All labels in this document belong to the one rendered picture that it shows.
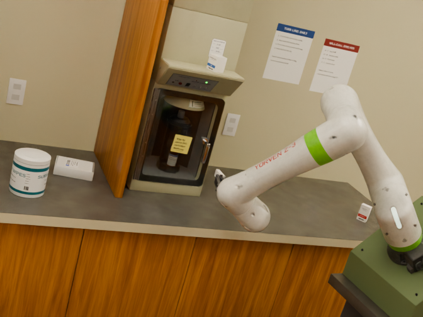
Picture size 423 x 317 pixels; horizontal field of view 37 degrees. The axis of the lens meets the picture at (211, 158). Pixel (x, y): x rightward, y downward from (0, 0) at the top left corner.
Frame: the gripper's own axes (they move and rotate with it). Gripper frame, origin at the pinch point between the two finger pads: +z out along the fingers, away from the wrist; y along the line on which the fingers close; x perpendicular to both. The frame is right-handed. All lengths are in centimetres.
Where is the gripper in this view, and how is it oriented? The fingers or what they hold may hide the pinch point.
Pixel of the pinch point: (219, 175)
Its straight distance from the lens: 247.2
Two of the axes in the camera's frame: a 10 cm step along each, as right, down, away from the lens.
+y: -9.1, -1.3, -4.0
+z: -3.3, -3.7, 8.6
